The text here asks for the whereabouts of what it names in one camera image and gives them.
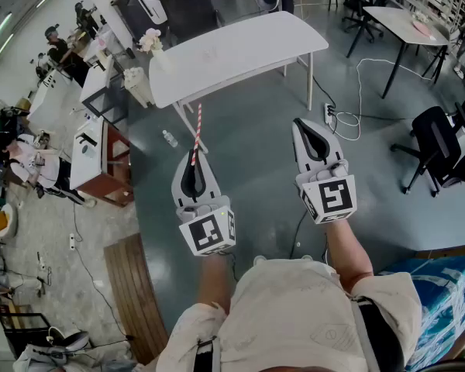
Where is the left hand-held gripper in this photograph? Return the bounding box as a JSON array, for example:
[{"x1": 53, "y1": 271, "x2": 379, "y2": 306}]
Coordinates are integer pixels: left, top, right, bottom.
[{"x1": 171, "y1": 149, "x2": 237, "y2": 257}]

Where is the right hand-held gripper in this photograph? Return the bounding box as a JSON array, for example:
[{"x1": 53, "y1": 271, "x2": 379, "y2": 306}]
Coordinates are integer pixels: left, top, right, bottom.
[{"x1": 291, "y1": 118, "x2": 358, "y2": 226}]

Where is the red white striped straw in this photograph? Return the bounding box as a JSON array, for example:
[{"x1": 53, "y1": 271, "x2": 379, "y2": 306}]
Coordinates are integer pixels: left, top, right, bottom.
[{"x1": 190, "y1": 103, "x2": 204, "y2": 167}]

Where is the person's left forearm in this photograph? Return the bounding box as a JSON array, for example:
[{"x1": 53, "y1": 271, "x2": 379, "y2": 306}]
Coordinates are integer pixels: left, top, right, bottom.
[{"x1": 196, "y1": 250, "x2": 235, "y2": 315}]

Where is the person's right forearm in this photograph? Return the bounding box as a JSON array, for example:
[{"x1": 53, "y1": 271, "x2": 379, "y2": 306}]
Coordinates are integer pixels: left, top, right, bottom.
[{"x1": 324, "y1": 217, "x2": 374, "y2": 298}]

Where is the clear plastic water bottle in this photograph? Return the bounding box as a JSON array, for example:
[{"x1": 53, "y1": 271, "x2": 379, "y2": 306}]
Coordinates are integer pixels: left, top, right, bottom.
[{"x1": 161, "y1": 129, "x2": 179, "y2": 149}]

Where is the white-topped brown cabinet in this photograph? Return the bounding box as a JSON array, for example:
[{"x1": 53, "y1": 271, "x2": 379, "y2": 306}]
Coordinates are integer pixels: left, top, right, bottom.
[{"x1": 69, "y1": 117, "x2": 136, "y2": 209}]

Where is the black office chair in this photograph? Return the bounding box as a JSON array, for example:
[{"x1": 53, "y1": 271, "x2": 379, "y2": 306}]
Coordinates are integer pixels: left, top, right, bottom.
[
  {"x1": 390, "y1": 105, "x2": 463, "y2": 198},
  {"x1": 340, "y1": 0, "x2": 397, "y2": 44}
]

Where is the brown wooden slatted bench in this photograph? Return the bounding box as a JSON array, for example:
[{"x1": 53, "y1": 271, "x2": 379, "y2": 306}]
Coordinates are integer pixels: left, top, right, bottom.
[{"x1": 103, "y1": 232, "x2": 171, "y2": 366}]

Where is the white rounded table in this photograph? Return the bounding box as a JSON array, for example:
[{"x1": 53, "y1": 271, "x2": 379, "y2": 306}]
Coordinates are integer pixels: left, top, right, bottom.
[{"x1": 148, "y1": 10, "x2": 330, "y2": 156}]

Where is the grey table with black legs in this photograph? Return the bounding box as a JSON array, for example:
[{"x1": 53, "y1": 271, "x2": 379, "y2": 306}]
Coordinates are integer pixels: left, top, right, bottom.
[{"x1": 346, "y1": 5, "x2": 451, "y2": 101}]

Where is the person's beige shirt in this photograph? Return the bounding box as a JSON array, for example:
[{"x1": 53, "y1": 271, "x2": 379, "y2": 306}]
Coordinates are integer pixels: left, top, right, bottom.
[{"x1": 154, "y1": 257, "x2": 424, "y2": 372}]

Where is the pink flower bouquet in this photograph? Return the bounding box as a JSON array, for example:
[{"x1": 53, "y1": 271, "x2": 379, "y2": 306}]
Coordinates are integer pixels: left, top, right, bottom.
[{"x1": 137, "y1": 27, "x2": 174, "y2": 74}]

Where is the black high-back chair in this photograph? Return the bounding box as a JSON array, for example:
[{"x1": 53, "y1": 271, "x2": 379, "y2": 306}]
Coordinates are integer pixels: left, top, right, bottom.
[{"x1": 160, "y1": 0, "x2": 226, "y2": 47}]

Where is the white cable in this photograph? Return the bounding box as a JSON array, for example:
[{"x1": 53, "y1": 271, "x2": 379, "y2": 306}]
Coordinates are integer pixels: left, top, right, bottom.
[{"x1": 332, "y1": 57, "x2": 447, "y2": 142}]

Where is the black floor cable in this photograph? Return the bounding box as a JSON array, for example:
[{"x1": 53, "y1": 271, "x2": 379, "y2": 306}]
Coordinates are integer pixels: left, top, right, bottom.
[{"x1": 72, "y1": 203, "x2": 135, "y2": 341}]

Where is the white table with black frame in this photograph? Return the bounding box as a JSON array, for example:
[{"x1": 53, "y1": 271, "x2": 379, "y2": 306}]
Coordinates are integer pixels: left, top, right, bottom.
[{"x1": 79, "y1": 53, "x2": 131, "y2": 128}]

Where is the grey black backpack strap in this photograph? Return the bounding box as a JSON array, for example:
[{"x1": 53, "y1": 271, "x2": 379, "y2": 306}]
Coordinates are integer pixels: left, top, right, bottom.
[
  {"x1": 350, "y1": 295, "x2": 407, "y2": 372},
  {"x1": 192, "y1": 336, "x2": 222, "y2": 372}
]

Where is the black frame cabinet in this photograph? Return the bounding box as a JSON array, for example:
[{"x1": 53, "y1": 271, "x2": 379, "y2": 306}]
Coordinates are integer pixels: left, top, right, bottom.
[{"x1": 0, "y1": 312, "x2": 52, "y2": 358}]

